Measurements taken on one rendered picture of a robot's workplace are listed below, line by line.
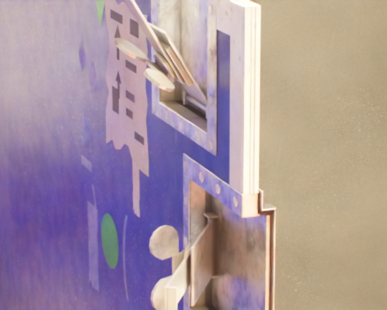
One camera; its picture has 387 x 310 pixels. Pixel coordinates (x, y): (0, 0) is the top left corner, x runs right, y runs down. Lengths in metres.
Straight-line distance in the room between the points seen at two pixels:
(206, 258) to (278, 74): 1.03
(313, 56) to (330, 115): 0.09
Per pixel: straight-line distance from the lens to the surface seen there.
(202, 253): 1.05
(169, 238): 1.04
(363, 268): 2.22
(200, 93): 1.07
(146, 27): 1.05
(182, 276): 1.03
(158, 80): 1.04
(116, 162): 1.24
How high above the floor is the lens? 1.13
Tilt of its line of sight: 16 degrees down
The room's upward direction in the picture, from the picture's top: straight up
